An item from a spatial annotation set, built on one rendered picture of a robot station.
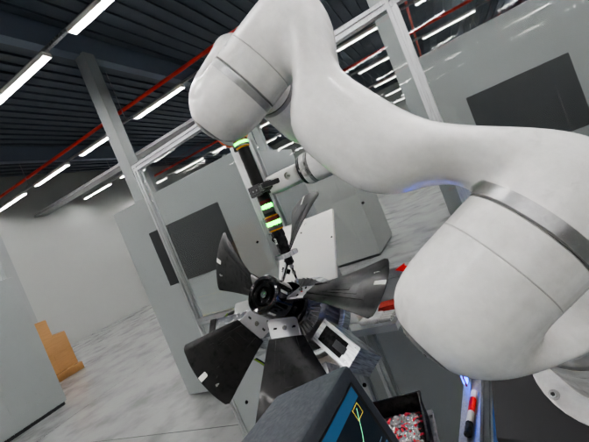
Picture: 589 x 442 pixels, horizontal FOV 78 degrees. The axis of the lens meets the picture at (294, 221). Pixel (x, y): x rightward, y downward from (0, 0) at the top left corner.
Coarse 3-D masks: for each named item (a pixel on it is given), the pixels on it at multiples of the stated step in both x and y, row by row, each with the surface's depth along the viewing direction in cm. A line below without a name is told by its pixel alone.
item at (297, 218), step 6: (312, 192) 115; (306, 198) 118; (312, 198) 112; (300, 204) 122; (306, 204) 114; (312, 204) 110; (294, 210) 127; (300, 210) 118; (306, 210) 112; (294, 216) 125; (300, 216) 115; (294, 222) 118; (300, 222) 112; (294, 228) 114; (294, 234) 111
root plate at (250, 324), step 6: (246, 312) 111; (252, 312) 111; (246, 318) 111; (252, 318) 111; (258, 318) 111; (264, 318) 111; (246, 324) 111; (252, 324) 111; (264, 324) 111; (252, 330) 112; (258, 330) 112; (258, 336) 112; (264, 336) 112
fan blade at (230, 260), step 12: (228, 240) 128; (228, 252) 128; (216, 264) 135; (228, 264) 128; (240, 264) 121; (216, 276) 136; (228, 276) 130; (240, 276) 123; (228, 288) 132; (240, 288) 126
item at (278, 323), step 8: (272, 320) 105; (280, 320) 106; (288, 320) 106; (296, 320) 107; (272, 328) 103; (280, 328) 104; (288, 328) 104; (296, 328) 105; (272, 336) 101; (280, 336) 102; (288, 336) 103
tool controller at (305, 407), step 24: (312, 384) 37; (336, 384) 34; (288, 408) 35; (312, 408) 32; (336, 408) 32; (360, 408) 34; (264, 432) 34; (288, 432) 30; (312, 432) 29; (336, 432) 30; (360, 432) 32; (384, 432) 34
